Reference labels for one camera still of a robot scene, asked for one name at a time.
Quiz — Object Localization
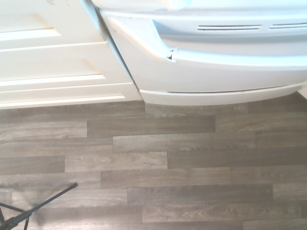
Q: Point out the white stove bottom drawer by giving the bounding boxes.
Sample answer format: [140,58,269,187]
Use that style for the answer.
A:
[138,82,307,106]

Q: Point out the white electric stove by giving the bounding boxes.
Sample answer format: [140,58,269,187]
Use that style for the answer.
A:
[79,0,307,106]

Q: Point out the white panelled base cabinet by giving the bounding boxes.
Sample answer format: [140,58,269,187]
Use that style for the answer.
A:
[0,0,141,110]

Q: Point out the black tripod legs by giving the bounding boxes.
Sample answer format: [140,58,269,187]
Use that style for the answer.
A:
[0,182,79,230]

